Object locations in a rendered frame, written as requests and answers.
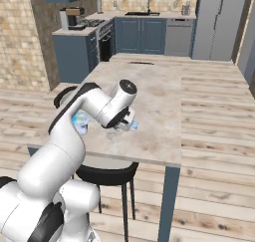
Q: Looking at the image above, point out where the black coffee machine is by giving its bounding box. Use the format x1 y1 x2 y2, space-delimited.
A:
59 6 88 31

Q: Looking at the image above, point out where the blue base cupboard run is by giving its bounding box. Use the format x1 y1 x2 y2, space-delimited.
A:
115 16 167 56

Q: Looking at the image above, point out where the silver dishwasher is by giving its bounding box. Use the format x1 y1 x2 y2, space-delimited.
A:
163 18 194 58

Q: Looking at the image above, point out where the black round stool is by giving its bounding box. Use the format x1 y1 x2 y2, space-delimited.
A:
53 85 80 110
71 161 140 242

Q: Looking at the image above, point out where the silver fridge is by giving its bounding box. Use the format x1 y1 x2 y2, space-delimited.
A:
191 0 249 62

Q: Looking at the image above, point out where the pale utensil pot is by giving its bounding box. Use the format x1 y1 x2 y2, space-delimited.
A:
180 3 192 17

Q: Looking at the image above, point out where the small blue yogurt container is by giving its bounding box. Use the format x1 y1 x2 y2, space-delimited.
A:
129 120 140 132

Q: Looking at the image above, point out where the blue side base cupboard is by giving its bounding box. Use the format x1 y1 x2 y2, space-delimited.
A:
52 27 101 85

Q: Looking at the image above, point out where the black sink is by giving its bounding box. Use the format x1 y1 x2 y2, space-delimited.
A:
125 11 161 17

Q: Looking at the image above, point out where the large blue yogurt container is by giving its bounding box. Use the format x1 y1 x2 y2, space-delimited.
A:
71 110 91 136

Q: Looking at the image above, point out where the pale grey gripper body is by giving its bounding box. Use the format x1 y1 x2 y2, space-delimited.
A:
115 119 133 132

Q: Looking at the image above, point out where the black oven with hob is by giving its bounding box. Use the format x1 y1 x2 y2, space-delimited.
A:
87 18 117 63

